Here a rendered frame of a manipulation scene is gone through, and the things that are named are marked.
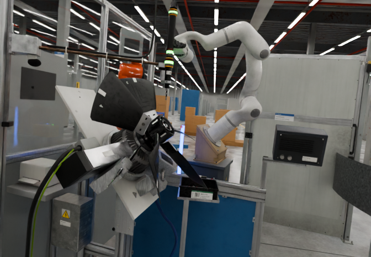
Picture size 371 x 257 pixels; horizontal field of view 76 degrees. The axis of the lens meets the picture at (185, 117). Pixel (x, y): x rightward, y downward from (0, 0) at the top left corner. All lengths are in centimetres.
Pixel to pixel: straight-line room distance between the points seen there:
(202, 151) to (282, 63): 166
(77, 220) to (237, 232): 95
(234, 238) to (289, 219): 158
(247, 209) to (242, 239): 19
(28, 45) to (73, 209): 73
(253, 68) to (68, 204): 126
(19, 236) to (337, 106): 295
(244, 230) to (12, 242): 129
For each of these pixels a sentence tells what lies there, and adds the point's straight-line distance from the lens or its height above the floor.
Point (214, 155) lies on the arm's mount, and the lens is 169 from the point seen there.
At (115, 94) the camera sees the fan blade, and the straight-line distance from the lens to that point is 98.
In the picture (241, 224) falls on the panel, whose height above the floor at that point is 62.
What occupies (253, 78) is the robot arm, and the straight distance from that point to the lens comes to 158.
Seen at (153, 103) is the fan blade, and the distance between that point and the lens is 123.
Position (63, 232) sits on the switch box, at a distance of 133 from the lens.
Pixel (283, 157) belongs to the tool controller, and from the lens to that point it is 147.
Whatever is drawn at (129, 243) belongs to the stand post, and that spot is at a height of 63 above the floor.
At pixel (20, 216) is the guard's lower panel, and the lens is 163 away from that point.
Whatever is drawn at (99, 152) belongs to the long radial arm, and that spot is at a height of 113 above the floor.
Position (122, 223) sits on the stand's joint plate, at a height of 76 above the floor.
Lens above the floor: 133
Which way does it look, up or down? 3 degrees down
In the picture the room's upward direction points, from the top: 5 degrees clockwise
